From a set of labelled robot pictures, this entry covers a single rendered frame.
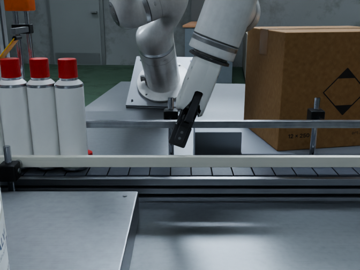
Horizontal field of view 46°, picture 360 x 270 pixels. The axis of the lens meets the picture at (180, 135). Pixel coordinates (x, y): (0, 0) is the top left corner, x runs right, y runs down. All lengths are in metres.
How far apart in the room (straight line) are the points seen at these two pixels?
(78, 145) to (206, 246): 0.30
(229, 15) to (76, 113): 0.31
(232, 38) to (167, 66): 0.70
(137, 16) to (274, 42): 0.41
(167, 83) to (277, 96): 0.56
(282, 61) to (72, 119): 0.47
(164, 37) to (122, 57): 7.53
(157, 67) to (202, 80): 0.69
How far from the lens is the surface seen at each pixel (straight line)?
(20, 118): 0.82
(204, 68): 0.72
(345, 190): 0.83
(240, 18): 0.73
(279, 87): 0.99
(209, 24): 0.73
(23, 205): 0.71
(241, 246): 0.67
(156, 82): 1.46
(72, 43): 9.06
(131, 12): 1.22
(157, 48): 1.34
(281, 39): 0.98
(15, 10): 0.88
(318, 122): 0.86
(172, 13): 1.28
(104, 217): 0.64
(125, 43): 8.80
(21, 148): 0.84
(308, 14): 8.66
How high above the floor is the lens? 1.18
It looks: 17 degrees down
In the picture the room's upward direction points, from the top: straight up
